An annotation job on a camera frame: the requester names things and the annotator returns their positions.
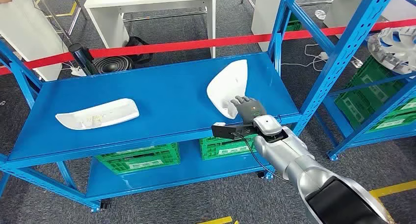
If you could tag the white power strip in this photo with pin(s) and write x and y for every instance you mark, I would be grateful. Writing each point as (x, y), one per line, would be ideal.
(324, 56)
(79, 72)

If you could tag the crumpled clear plastic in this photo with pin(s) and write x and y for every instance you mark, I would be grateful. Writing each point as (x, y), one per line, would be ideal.
(320, 14)

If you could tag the silver wheel hub cover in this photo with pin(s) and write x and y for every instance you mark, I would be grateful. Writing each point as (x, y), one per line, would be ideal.
(396, 50)

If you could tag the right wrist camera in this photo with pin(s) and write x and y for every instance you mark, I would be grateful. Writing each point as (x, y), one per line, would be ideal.
(224, 131)

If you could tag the white elongated shell part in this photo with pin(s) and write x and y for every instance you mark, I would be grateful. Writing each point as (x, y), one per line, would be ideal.
(97, 113)

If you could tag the red barrier belt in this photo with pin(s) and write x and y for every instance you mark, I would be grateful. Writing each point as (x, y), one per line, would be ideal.
(182, 46)

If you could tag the white panel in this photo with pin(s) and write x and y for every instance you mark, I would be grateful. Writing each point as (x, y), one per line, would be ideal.
(29, 31)

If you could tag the blue steel shelf rack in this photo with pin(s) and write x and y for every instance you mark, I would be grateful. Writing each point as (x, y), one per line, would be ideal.
(2, 183)
(162, 96)
(344, 50)

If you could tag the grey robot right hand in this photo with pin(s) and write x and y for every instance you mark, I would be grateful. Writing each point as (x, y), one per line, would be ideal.
(250, 110)

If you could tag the chrome metal frame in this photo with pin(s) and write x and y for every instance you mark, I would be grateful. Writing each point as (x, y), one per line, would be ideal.
(78, 4)

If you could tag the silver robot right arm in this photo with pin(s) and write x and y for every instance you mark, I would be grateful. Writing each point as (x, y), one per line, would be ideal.
(292, 151)

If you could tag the white triangular shell part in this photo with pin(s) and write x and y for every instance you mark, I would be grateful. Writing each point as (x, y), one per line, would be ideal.
(227, 83)

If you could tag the black belt stanchion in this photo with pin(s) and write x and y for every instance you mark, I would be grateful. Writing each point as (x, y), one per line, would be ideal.
(79, 55)

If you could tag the white power adapter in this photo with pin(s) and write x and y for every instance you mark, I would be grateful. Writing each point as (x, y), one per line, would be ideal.
(356, 63)

